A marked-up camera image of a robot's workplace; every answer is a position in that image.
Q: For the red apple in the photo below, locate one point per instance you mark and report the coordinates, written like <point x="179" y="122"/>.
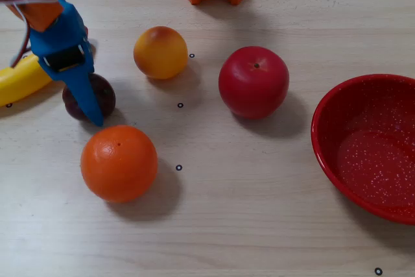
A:
<point x="253" y="82"/>

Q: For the yellow orange peach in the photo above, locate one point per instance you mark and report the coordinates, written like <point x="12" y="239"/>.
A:
<point x="160" y="52"/>

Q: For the red speckled bowl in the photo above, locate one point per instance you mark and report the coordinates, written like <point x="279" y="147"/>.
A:
<point x="369" y="157"/>

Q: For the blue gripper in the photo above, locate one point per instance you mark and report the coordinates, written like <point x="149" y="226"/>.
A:
<point x="66" y="58"/>

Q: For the yellow banana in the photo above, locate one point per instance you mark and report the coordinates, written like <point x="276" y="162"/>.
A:
<point x="19" y="85"/>

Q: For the dark purple plum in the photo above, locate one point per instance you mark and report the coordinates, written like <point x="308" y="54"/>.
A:
<point x="107" y="95"/>

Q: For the orange fruit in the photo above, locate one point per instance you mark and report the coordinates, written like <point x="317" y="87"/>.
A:
<point x="119" y="163"/>

